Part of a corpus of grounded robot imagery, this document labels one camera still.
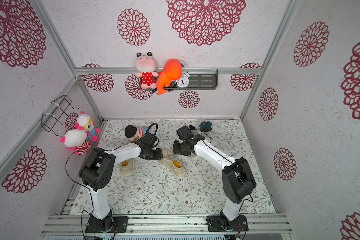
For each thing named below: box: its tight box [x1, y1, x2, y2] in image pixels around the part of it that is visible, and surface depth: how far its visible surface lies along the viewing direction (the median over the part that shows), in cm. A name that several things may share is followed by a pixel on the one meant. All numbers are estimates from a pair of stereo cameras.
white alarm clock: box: [176, 70, 190, 89], surface depth 92 cm
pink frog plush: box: [135, 52, 159, 90], surface depth 87 cm
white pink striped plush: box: [60, 129, 91, 155], surface depth 87 cm
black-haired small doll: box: [124, 124, 148, 142], surface depth 105 cm
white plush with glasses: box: [74, 111, 101, 142], surface depth 96 cm
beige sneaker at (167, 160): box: [158, 148, 187, 179], surface depth 91 cm
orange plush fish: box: [156, 58, 183, 96], surface depth 86 cm
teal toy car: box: [199, 121, 212, 132], surface depth 110 cm
